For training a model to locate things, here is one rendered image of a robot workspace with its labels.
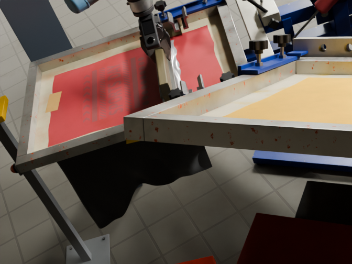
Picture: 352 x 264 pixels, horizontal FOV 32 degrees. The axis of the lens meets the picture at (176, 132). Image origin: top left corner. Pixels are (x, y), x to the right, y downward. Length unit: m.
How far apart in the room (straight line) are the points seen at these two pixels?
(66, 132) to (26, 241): 1.26
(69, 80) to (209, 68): 0.54
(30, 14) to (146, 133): 1.63
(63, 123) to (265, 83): 0.89
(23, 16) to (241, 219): 1.29
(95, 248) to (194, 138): 2.11
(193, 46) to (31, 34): 0.71
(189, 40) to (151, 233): 1.06
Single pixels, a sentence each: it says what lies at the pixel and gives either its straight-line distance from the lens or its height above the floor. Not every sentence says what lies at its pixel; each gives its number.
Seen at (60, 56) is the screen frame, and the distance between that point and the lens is 2.39.
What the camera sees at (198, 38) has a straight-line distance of 2.23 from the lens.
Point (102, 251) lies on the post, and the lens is 2.96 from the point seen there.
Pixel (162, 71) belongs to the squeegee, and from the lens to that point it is 1.95.
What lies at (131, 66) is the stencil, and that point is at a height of 0.95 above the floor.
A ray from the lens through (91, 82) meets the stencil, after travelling 2.24.
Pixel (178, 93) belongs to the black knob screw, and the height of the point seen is 1.06.
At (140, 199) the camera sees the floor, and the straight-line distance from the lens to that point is 3.10.
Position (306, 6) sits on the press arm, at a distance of 2.07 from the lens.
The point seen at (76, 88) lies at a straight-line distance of 2.25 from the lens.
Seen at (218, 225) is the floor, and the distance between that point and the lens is 2.84.
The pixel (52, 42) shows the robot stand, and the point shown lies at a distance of 2.61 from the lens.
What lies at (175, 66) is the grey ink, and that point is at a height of 0.96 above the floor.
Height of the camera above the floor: 2.14
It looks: 39 degrees down
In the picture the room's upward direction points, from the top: 23 degrees counter-clockwise
